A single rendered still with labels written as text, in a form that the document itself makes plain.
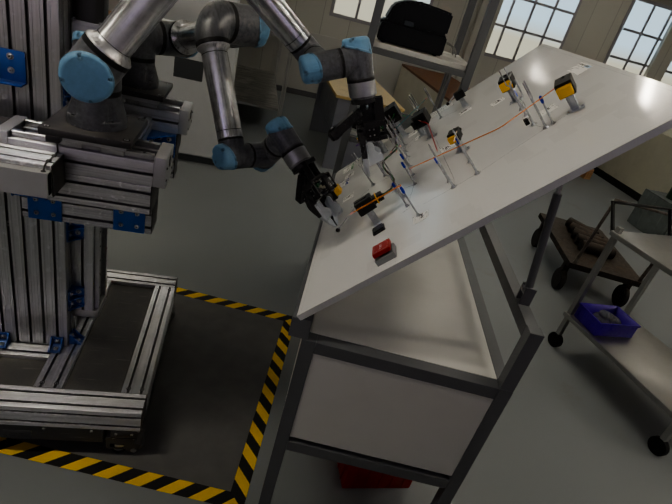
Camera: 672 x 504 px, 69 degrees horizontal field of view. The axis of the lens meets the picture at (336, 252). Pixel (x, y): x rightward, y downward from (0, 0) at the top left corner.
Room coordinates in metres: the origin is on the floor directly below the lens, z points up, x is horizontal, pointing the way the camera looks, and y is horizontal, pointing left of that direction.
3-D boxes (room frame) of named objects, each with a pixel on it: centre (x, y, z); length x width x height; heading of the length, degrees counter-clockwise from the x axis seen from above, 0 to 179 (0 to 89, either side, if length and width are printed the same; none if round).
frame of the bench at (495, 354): (1.66, -0.25, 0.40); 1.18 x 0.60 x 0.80; 2
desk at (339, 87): (5.45, 0.24, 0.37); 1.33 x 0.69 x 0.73; 16
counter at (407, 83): (6.90, -0.88, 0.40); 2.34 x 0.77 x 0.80; 15
